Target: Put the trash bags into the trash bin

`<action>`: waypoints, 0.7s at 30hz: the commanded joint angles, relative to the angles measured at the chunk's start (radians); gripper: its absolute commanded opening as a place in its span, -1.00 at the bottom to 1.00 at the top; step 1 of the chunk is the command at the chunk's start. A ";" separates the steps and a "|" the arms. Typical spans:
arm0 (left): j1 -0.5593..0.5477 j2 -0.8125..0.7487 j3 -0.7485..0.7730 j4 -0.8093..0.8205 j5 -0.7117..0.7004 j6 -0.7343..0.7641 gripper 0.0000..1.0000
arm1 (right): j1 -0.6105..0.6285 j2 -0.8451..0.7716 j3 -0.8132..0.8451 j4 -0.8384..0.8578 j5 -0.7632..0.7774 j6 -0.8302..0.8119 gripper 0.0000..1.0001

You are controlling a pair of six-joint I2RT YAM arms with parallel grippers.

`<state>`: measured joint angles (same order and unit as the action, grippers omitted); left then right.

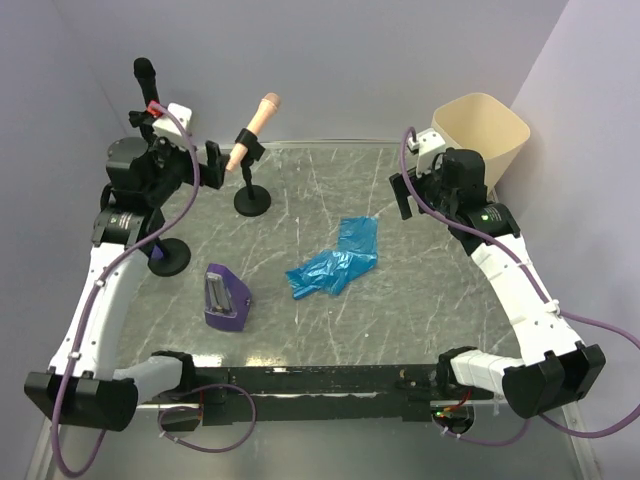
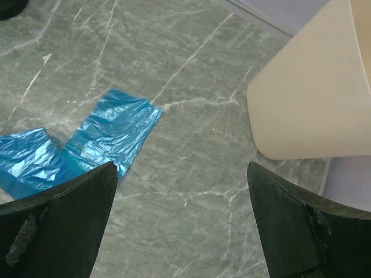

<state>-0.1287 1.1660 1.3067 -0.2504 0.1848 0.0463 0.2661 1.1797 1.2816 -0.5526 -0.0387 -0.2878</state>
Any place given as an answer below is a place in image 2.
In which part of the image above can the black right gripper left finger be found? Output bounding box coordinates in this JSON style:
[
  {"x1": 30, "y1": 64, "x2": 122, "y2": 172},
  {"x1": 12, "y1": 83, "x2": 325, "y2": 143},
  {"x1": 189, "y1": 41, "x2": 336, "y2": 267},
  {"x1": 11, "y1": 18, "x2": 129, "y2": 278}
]
[{"x1": 1, "y1": 162, "x2": 118, "y2": 277}]

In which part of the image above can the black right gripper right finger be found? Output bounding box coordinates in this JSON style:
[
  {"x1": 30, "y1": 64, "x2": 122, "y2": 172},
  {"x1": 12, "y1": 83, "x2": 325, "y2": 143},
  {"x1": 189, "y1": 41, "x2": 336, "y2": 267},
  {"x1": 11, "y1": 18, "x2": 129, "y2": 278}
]
[{"x1": 247, "y1": 162, "x2": 370, "y2": 277}]

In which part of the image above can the cream plastic trash bin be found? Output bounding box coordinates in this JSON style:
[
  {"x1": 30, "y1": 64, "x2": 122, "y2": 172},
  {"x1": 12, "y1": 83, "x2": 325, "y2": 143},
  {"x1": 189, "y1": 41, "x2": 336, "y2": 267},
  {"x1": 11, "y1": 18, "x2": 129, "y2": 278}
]
[{"x1": 246, "y1": 1, "x2": 370, "y2": 160}]

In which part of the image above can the blue plastic trash bag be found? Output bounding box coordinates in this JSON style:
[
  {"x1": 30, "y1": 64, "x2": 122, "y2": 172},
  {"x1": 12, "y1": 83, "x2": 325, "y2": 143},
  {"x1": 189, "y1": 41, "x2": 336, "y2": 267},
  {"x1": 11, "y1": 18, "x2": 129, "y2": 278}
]
[{"x1": 1, "y1": 89, "x2": 163, "y2": 200}]

